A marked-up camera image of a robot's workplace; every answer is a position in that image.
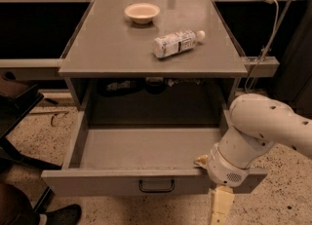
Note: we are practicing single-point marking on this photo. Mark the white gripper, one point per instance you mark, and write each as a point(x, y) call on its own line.
point(223, 170)

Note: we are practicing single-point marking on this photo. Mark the grey top drawer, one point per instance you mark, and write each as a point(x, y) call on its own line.
point(141, 144)

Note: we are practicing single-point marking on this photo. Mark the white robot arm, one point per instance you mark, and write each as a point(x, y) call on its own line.
point(256, 123)

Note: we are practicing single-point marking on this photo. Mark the grey drawer cabinet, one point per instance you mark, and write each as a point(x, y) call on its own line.
point(118, 81)

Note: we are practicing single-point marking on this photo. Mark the clear plastic water bottle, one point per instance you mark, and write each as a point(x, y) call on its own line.
point(177, 42)

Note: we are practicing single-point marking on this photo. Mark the black shoe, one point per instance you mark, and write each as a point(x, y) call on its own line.
point(69, 215)

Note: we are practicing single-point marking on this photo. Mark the white ceramic bowl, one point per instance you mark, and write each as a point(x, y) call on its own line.
point(142, 13)

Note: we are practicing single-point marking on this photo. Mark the brown trouser leg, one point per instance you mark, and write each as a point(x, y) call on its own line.
point(15, 207)

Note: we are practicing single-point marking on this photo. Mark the black office chair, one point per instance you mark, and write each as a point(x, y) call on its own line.
point(24, 150)

